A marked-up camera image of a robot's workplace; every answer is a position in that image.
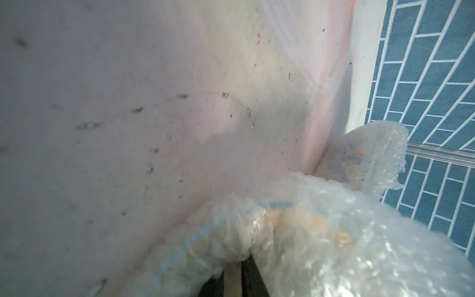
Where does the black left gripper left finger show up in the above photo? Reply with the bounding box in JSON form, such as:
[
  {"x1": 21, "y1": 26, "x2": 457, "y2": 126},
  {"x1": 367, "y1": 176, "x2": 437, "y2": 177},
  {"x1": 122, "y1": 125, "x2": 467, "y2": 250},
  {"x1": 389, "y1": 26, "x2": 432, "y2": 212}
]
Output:
[{"x1": 198, "y1": 262, "x2": 242, "y2": 297}]

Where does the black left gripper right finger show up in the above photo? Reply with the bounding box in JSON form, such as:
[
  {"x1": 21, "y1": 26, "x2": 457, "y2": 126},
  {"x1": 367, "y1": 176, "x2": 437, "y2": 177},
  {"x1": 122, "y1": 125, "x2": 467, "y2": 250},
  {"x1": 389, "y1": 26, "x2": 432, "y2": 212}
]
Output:
[{"x1": 241, "y1": 255, "x2": 270, "y2": 297}]

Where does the clear bubble wrap sheet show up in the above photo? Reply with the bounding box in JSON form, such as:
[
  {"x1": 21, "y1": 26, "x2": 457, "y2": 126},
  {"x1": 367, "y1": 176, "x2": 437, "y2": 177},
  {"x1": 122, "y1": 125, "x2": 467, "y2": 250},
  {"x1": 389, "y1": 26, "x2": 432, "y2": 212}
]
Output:
[
  {"x1": 119, "y1": 173, "x2": 475, "y2": 297},
  {"x1": 313, "y1": 121, "x2": 408, "y2": 199}
]

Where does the aluminium corner frame post right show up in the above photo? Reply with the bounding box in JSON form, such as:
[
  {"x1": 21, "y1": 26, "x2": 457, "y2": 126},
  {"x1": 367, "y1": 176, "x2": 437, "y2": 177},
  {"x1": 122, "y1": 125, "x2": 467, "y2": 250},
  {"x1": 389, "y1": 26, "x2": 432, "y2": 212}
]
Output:
[{"x1": 406, "y1": 142, "x2": 475, "y2": 168}]

